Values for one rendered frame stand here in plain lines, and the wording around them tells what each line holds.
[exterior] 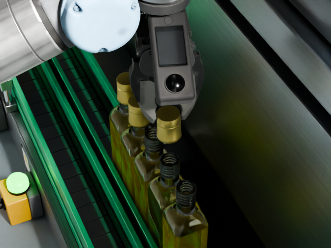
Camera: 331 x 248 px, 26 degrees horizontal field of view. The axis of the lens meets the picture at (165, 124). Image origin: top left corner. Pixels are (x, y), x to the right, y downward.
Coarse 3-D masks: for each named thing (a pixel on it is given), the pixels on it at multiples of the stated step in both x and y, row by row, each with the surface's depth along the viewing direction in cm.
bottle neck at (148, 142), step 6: (150, 132) 111; (156, 132) 112; (144, 138) 111; (150, 138) 110; (156, 138) 110; (150, 144) 110; (156, 144) 110; (162, 144) 111; (150, 150) 111; (156, 150) 111; (162, 150) 112; (150, 156) 112; (156, 156) 112
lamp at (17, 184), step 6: (12, 174) 143; (18, 174) 143; (24, 174) 143; (6, 180) 143; (12, 180) 142; (18, 180) 142; (24, 180) 142; (12, 186) 141; (18, 186) 141; (24, 186) 142; (12, 192) 142; (18, 192) 142; (24, 192) 143
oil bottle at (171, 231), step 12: (168, 216) 107; (180, 216) 106; (192, 216) 106; (204, 216) 107; (168, 228) 108; (180, 228) 105; (192, 228) 106; (204, 228) 107; (168, 240) 110; (180, 240) 106; (192, 240) 108; (204, 240) 109
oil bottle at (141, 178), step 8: (144, 152) 115; (136, 160) 115; (144, 160) 113; (136, 168) 116; (144, 168) 113; (152, 168) 113; (136, 176) 117; (144, 176) 113; (152, 176) 113; (136, 184) 119; (144, 184) 114; (136, 192) 121; (144, 192) 116; (136, 200) 122; (144, 200) 117; (144, 208) 119; (144, 216) 120
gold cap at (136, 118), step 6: (132, 96) 113; (132, 102) 112; (132, 108) 112; (138, 108) 112; (132, 114) 113; (138, 114) 113; (132, 120) 114; (138, 120) 114; (144, 120) 114; (138, 126) 114; (144, 126) 115
